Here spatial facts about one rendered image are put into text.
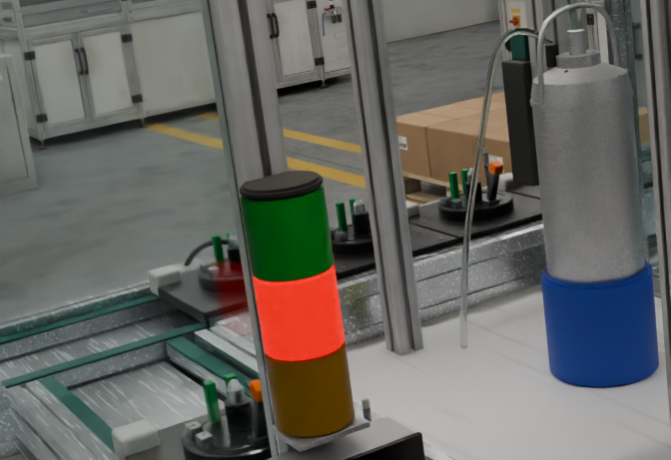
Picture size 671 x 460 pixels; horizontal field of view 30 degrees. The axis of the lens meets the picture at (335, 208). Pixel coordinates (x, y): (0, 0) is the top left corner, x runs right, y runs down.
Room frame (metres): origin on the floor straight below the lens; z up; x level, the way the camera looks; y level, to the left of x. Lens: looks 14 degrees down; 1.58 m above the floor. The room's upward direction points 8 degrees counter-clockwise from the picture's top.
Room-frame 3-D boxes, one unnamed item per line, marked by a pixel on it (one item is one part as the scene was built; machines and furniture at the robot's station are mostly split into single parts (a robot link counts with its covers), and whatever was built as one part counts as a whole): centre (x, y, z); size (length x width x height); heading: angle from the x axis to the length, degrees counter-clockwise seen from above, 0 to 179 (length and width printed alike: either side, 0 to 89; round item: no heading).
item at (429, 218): (2.25, -0.26, 1.01); 0.24 x 0.24 x 0.13; 27
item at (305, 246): (0.73, 0.03, 1.38); 0.05 x 0.05 x 0.05
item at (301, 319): (0.73, 0.03, 1.33); 0.05 x 0.05 x 0.05
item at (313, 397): (0.73, 0.03, 1.28); 0.05 x 0.05 x 0.05
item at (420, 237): (2.14, -0.04, 1.01); 0.24 x 0.24 x 0.13; 27
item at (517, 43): (2.09, -0.35, 1.18); 0.07 x 0.07 x 0.25; 27
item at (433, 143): (6.04, -0.93, 0.20); 1.20 x 0.80 x 0.41; 28
